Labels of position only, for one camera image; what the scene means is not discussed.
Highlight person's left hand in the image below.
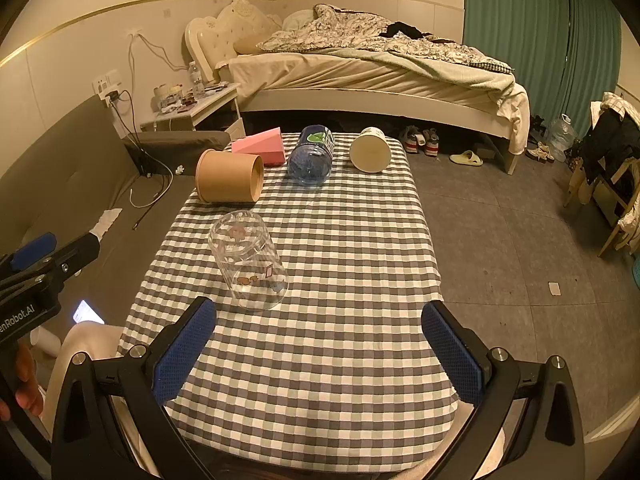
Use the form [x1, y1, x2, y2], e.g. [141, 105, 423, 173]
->
[14, 342, 47, 418]

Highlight dark jacket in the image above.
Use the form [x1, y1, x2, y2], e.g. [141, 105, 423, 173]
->
[582, 107, 640, 182]

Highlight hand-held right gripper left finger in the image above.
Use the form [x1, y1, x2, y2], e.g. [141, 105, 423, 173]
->
[51, 296, 218, 480]

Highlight grey checkered tablecloth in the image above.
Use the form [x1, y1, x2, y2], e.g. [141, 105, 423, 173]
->
[117, 130, 461, 480]

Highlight grey sofa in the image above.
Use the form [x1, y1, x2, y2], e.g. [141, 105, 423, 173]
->
[0, 94, 231, 321]

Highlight black cable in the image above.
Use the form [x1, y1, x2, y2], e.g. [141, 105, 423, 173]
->
[107, 89, 173, 179]

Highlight pink box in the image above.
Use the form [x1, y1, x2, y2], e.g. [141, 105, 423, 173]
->
[231, 128, 287, 168]

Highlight lit smartphone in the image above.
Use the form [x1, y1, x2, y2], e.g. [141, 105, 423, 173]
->
[72, 299, 106, 326]

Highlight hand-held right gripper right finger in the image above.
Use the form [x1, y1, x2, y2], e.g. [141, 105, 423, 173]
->
[421, 300, 586, 480]

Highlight beige shoes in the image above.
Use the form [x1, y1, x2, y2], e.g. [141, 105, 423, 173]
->
[525, 141, 557, 163]

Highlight black garment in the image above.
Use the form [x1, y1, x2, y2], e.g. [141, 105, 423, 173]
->
[378, 21, 436, 41]

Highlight green curtain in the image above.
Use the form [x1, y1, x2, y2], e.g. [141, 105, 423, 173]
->
[462, 0, 623, 136]

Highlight white paper cup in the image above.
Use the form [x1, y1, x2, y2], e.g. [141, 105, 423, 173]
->
[349, 127, 392, 174]

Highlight wooden chair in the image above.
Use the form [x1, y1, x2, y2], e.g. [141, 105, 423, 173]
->
[565, 92, 640, 259]

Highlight white tissue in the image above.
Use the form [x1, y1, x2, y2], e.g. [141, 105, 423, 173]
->
[90, 207, 123, 241]

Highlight patterned quilt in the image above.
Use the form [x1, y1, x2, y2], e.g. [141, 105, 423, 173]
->
[257, 4, 516, 68]

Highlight white nightstand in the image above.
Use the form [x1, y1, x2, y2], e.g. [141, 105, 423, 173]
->
[141, 84, 246, 143]

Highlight beige pillow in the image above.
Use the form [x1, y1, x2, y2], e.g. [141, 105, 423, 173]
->
[232, 35, 272, 56]

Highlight clear plastic bottle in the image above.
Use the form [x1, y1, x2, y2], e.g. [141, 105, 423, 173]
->
[189, 61, 206, 98]

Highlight large clear water jug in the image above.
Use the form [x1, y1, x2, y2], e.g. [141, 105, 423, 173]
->
[550, 114, 580, 163]

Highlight cream bed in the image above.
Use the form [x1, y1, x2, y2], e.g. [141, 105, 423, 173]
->
[185, 0, 531, 176]

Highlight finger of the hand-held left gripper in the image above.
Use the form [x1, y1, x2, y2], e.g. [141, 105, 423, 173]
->
[30, 234, 101, 286]
[0, 232, 57, 276]

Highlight blue plastic cup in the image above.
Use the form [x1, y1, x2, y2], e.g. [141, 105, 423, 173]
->
[287, 125, 335, 187]

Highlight white wall socket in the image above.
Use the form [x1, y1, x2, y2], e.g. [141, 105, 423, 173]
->
[92, 72, 123, 107]

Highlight brown paper cup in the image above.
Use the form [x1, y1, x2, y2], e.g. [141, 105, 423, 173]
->
[195, 149, 265, 205]

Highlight white charging cable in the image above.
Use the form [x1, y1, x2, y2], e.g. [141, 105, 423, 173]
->
[129, 179, 174, 209]

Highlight clear glass cup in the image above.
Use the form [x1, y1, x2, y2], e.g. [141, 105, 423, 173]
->
[208, 210, 289, 314]

